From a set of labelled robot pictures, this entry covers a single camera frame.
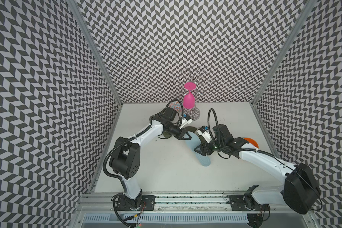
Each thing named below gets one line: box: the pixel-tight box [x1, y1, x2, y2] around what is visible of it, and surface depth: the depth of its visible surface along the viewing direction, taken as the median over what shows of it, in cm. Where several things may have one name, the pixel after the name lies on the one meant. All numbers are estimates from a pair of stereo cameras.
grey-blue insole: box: [185, 131, 212, 167], surface depth 83 cm
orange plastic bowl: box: [243, 137, 259, 149], surface depth 93 cm
